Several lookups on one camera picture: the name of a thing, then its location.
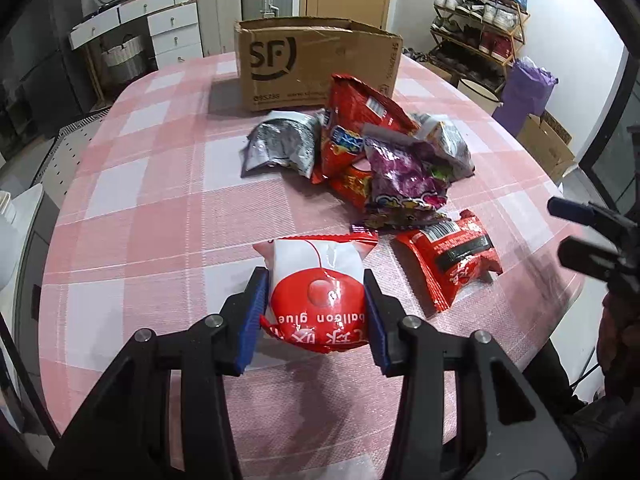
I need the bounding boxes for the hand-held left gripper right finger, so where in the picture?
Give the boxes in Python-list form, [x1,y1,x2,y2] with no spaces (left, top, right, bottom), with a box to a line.
[363,268,593,480]

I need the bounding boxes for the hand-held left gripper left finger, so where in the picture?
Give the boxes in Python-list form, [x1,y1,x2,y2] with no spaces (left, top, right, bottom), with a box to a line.
[47,266,271,480]

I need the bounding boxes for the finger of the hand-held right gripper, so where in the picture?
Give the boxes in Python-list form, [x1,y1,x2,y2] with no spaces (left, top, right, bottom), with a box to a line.
[547,196,627,234]
[557,237,633,284]

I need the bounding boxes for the red and white snack packet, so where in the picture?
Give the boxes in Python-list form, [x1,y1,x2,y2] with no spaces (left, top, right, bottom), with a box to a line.
[252,234,380,356]

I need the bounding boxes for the red packet with black label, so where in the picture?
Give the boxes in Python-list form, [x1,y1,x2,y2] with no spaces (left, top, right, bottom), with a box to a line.
[390,209,503,313]

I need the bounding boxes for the purple snack packet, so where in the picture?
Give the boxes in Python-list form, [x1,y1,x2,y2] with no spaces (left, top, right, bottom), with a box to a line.
[350,207,451,235]
[362,122,451,221]

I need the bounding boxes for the small orange-red snack packet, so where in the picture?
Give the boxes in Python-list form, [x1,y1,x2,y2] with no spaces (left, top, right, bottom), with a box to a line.
[327,160,376,213]

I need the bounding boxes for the silver snack packet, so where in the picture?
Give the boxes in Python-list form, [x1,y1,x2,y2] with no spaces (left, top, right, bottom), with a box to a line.
[410,112,475,181]
[241,110,326,178]

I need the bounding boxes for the large red snack packet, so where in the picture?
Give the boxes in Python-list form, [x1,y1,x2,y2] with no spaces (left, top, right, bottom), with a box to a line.
[312,74,422,184]

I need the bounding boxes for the brown cardboard box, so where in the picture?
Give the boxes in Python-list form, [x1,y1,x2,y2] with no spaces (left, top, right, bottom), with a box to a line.
[234,17,404,112]

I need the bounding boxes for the person's right forearm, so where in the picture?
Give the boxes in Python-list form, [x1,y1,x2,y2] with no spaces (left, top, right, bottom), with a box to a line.
[597,290,640,391]

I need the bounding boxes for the open cardboard box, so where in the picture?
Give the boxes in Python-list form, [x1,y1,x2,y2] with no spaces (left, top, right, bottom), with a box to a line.
[517,110,576,183]

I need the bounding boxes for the purple bag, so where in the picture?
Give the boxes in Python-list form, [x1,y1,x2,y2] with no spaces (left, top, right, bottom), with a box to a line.
[492,57,558,136]

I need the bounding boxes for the white round bin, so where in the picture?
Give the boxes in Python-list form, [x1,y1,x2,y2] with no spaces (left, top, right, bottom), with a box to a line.
[457,77,503,116]

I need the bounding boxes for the wooden shoe rack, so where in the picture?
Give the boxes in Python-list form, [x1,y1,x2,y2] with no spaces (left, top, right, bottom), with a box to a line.
[430,0,531,96]

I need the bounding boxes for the pink plaid tablecloth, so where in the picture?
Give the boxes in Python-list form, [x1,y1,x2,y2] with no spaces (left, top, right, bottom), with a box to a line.
[39,51,586,480]

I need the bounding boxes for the person's dark clothing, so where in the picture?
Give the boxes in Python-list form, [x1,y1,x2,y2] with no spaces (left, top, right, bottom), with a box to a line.
[520,340,640,480]

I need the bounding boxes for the rows of racked shoes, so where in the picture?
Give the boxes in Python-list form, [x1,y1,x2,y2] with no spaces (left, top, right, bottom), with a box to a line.
[432,0,530,61]

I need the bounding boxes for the white round object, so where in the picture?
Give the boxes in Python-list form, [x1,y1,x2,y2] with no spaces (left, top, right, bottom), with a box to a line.
[0,182,46,291]

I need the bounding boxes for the black and white patterned rug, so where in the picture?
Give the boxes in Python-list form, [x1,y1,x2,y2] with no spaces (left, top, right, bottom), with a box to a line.
[0,107,113,211]

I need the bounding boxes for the striped laundry basket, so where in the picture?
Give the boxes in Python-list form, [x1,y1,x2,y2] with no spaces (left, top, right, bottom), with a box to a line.
[100,35,147,82]

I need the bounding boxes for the white dresser with drawers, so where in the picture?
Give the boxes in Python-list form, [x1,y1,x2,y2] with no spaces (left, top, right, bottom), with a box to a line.
[69,0,206,68]

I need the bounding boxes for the beige suitcase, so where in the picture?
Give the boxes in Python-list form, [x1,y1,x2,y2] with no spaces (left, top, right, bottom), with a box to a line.
[196,0,244,56]

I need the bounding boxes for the grey refrigerator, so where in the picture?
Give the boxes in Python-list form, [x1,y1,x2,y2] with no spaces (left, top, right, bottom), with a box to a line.
[10,0,101,126]

